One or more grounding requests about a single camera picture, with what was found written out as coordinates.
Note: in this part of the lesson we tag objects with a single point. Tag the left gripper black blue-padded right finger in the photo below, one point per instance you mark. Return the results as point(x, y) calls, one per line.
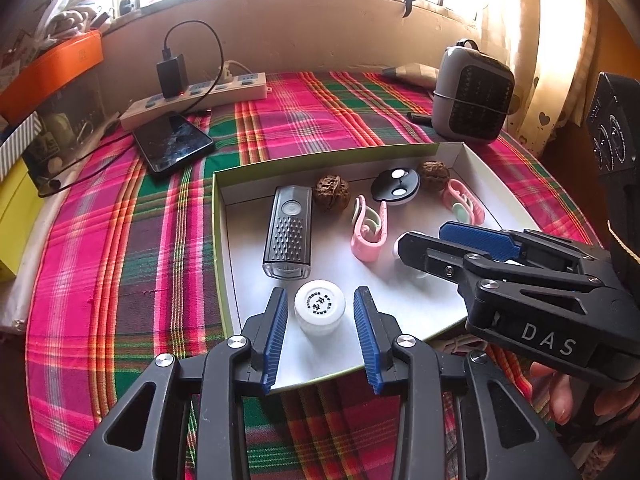
point(500, 436)

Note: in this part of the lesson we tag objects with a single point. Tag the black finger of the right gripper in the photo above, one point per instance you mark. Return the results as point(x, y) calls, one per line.
point(437, 257)

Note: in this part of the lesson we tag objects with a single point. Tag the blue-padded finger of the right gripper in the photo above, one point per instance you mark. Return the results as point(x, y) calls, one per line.
point(504, 245)

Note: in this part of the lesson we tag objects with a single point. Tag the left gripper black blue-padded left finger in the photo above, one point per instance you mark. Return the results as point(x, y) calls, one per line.
point(144, 434)

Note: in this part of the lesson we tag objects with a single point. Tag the pink silicone strap clip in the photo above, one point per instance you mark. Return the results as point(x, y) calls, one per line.
point(369, 230)

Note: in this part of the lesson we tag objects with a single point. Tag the black white round gadget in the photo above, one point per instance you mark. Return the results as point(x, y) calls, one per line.
point(395, 186)

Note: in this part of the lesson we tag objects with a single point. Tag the brown walnut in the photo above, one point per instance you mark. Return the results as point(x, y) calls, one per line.
point(331, 193)
point(434, 175)

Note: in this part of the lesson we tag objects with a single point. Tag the white round cap jar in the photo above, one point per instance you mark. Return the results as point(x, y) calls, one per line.
point(319, 306)

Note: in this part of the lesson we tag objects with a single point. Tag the black bike light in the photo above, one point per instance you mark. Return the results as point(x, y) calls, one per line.
point(287, 254)

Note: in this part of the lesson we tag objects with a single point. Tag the white mushroom shaped object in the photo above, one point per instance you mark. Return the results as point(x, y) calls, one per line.
point(414, 268)

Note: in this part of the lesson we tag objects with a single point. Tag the person's hand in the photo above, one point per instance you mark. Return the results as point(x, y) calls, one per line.
point(565, 391)

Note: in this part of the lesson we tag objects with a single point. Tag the white shallow cardboard box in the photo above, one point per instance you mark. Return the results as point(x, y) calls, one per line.
point(423, 305)

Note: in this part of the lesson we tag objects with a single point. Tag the grey black small heater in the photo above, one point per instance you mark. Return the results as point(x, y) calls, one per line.
point(472, 95)

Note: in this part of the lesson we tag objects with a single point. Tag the grey cone shaped object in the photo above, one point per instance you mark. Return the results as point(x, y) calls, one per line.
point(420, 75)

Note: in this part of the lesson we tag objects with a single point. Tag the beige heart pattern curtain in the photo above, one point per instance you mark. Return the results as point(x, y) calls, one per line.
point(549, 46)

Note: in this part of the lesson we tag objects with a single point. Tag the yellow box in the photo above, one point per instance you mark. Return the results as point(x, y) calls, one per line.
point(20, 206)

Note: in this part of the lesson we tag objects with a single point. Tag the beige power strip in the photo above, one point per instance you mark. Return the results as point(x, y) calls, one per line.
point(247, 87)

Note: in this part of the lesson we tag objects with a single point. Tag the black smartphone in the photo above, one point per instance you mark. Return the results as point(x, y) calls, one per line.
point(169, 143)

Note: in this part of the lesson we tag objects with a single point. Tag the striped white box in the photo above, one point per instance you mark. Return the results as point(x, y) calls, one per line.
point(16, 141)

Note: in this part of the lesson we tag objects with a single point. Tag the black charger adapter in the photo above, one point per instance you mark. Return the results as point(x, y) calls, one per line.
point(172, 76)

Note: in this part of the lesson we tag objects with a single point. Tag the orange box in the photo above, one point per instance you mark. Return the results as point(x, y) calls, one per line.
point(48, 74)

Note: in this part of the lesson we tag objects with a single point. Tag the black camera unit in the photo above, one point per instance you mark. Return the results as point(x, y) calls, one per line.
point(614, 126)

